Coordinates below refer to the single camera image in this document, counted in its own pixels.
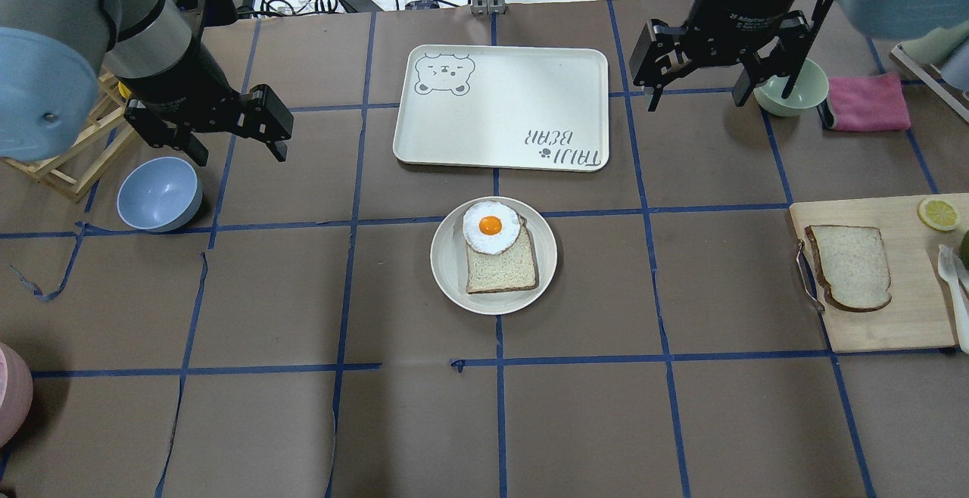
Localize bread slice under egg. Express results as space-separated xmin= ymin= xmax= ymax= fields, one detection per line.
xmin=465 ymin=216 xmax=539 ymax=294

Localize wooden cutting board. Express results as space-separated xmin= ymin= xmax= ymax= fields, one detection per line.
xmin=789 ymin=192 xmax=967 ymax=353

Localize blue bowl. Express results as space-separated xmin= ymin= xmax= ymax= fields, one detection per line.
xmin=117 ymin=156 xmax=203 ymax=233

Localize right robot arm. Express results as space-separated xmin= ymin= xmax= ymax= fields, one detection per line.
xmin=629 ymin=0 xmax=968 ymax=110

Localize wooden rack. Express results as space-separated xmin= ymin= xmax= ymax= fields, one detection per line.
xmin=3 ymin=68 xmax=139 ymax=204

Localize pink cloth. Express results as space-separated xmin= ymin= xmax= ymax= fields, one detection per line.
xmin=816 ymin=73 xmax=911 ymax=132

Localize green lime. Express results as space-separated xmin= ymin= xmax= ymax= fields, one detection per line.
xmin=958 ymin=230 xmax=969 ymax=269

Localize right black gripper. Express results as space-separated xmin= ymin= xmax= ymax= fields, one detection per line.
xmin=629 ymin=0 xmax=812 ymax=112

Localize pink bowl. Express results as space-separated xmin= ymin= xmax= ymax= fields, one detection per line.
xmin=1 ymin=343 xmax=34 ymax=447

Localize white bread slice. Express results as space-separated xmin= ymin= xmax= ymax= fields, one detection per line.
xmin=804 ymin=225 xmax=893 ymax=313

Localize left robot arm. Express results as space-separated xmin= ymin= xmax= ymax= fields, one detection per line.
xmin=1 ymin=0 xmax=293 ymax=166

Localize green bowl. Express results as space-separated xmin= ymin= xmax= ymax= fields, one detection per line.
xmin=753 ymin=59 xmax=830 ymax=117

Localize cream bear serving tray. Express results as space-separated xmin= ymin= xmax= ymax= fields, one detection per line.
xmin=392 ymin=44 xmax=610 ymax=173

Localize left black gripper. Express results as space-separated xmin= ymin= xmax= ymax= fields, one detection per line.
xmin=123 ymin=44 xmax=294 ymax=167

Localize white plastic fork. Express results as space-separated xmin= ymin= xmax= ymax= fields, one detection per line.
xmin=936 ymin=245 xmax=968 ymax=354

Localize round cream plate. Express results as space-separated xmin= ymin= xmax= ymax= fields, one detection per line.
xmin=430 ymin=197 xmax=559 ymax=315

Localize fried egg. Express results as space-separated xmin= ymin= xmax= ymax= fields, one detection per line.
xmin=463 ymin=201 xmax=522 ymax=254

